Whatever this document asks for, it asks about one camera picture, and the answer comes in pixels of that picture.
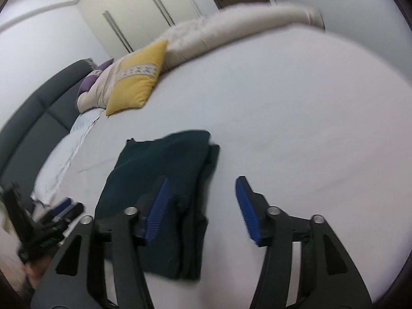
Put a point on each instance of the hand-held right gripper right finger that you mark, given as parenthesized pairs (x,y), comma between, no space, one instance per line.
(247,209)

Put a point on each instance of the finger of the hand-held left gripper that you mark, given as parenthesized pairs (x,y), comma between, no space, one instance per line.
(17,206)
(66,210)

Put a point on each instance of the purple pillow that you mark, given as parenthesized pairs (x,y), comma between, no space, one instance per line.
(91,79)

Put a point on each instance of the cream wardrobe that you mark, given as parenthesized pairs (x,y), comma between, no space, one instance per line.
(138,9)

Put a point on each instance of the white pillow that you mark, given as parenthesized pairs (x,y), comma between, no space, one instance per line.
(61,161)

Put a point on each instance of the beige duvet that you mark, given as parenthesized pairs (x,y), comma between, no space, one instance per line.
(225,29)

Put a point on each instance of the yellow pillow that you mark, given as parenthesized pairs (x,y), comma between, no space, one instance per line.
(135,77)

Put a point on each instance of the dark green sweater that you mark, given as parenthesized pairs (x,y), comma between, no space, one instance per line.
(173,161)

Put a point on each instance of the dark grey headboard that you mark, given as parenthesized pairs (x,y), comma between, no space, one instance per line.
(35,112)

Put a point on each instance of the beige pillow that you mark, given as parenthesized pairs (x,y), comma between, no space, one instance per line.
(99,90)

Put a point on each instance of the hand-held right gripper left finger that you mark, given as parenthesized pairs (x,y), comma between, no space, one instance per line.
(157,209)

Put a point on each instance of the person's left hand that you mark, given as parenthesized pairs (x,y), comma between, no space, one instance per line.
(35,270)

